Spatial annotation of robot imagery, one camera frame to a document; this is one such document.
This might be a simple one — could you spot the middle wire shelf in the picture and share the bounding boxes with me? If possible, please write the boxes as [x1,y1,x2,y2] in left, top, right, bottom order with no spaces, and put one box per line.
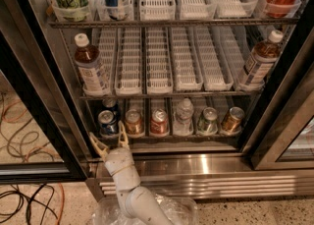
[79,90,262,100]

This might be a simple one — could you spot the left glass fridge door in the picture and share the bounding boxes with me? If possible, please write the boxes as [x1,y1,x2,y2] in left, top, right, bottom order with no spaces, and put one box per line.
[0,0,90,184]

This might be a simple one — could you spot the stainless steel fridge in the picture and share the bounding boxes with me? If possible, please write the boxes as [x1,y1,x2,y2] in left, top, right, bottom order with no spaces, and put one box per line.
[0,0,314,203]

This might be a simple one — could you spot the right tea bottle white cap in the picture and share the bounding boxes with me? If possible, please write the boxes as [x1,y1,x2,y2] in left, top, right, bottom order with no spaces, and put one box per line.
[237,29,284,90]

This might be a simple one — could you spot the right glass fridge door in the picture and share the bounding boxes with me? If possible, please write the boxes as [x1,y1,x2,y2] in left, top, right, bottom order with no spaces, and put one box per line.
[240,0,314,170]

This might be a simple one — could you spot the blue pepsi can front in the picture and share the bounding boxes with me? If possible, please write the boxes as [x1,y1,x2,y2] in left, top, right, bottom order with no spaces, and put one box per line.
[98,110,118,136]

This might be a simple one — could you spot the black cable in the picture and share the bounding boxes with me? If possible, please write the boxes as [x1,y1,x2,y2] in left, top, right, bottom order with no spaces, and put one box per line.
[0,183,59,225]

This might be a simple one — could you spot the red soda can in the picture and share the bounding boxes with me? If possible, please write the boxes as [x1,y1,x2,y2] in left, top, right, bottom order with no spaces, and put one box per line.
[150,109,169,137]

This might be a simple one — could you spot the left tea bottle white cap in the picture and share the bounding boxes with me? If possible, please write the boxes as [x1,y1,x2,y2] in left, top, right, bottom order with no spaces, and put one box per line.
[75,33,109,96]

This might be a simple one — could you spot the clear plastic bin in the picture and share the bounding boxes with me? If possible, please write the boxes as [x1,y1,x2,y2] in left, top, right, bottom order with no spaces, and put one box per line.
[88,194,199,225]

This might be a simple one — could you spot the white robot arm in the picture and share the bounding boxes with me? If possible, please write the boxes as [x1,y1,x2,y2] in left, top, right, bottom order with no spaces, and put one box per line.
[89,121,173,225]

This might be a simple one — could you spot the top wire shelf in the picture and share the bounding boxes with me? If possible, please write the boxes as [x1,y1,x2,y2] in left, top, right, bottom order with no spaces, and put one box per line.
[48,18,299,28]

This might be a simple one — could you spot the brown gold soda can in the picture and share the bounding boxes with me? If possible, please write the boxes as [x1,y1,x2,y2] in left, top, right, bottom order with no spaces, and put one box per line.
[126,109,143,136]

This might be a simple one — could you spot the blue pepsi can rear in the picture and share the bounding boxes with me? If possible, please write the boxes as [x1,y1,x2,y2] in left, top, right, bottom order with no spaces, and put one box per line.
[102,98,120,117]

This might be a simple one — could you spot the clear water bottle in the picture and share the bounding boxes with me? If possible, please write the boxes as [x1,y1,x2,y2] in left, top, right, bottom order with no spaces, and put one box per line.
[173,98,194,137]

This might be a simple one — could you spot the blue pepsi can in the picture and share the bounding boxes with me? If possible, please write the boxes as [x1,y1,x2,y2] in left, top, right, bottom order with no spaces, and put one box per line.
[102,98,120,117]
[98,110,118,136]

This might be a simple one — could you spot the wire shelf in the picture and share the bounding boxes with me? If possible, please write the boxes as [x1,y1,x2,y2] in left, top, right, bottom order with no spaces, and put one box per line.
[48,18,299,28]
[79,90,262,100]

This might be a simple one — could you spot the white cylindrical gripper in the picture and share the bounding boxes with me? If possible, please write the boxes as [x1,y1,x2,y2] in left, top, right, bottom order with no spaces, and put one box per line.
[89,121,140,192]

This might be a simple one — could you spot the orange gold soda can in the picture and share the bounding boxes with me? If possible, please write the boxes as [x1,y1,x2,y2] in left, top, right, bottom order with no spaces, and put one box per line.
[221,106,244,135]

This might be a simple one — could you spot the green soda can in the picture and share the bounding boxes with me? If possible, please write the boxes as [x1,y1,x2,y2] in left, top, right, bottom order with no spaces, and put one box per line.
[197,107,218,136]

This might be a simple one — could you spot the tea bottle white cap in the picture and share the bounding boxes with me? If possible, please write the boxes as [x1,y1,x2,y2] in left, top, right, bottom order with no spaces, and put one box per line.
[75,33,109,96]
[237,29,284,90]

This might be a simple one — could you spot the glass fridge door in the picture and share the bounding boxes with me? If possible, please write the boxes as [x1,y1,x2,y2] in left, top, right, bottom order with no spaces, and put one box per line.
[240,0,314,170]
[0,0,90,184]

